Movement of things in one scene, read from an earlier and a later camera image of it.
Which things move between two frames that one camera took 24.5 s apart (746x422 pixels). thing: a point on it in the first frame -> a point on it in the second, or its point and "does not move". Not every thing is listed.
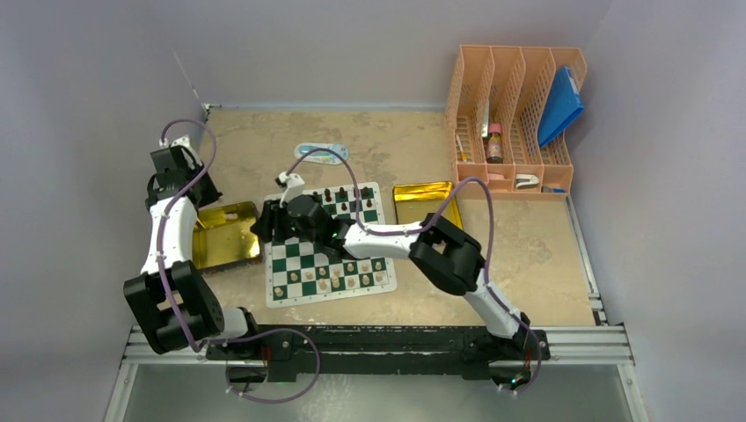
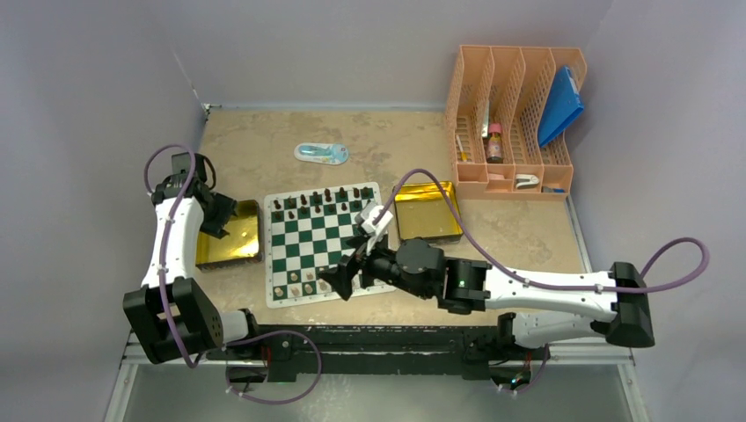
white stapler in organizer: [526, 181] does not move
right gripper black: [272, 220] -> [340, 277]
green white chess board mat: [299, 271] does not move
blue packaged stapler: [322, 156] does not move
